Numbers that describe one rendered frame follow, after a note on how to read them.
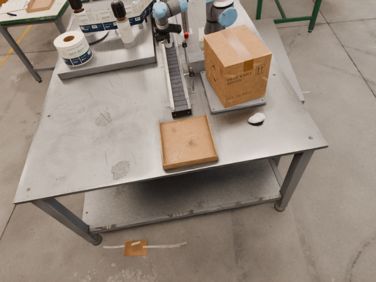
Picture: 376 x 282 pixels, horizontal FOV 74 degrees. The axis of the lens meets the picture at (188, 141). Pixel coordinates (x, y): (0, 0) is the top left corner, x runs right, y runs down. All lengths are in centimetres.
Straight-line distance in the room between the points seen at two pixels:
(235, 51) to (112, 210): 130
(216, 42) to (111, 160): 80
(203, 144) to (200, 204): 62
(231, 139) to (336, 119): 155
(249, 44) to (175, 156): 66
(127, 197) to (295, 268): 121
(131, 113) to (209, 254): 108
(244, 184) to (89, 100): 117
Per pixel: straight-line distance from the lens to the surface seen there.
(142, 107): 150
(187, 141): 127
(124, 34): 190
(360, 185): 232
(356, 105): 287
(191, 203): 177
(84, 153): 141
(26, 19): 317
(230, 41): 138
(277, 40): 196
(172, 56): 176
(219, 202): 176
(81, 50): 190
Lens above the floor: 184
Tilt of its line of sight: 52 degrees down
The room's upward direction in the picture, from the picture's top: 10 degrees counter-clockwise
